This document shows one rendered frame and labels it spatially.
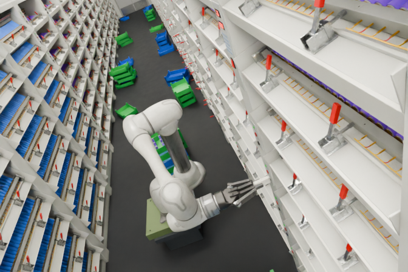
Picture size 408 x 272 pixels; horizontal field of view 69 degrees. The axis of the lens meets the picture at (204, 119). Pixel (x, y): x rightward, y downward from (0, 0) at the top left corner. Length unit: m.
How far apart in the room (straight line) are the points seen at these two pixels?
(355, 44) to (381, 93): 0.10
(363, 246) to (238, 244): 1.49
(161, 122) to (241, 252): 1.03
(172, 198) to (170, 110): 0.62
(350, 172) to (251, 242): 1.62
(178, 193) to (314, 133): 0.58
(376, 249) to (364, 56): 0.40
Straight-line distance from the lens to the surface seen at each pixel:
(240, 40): 0.88
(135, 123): 1.54
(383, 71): 0.38
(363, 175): 0.53
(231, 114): 1.81
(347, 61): 0.41
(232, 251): 2.11
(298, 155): 0.85
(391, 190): 0.51
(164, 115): 1.53
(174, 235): 2.10
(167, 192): 1.06
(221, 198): 1.22
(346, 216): 0.73
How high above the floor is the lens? 1.76
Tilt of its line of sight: 32 degrees down
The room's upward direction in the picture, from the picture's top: 23 degrees counter-clockwise
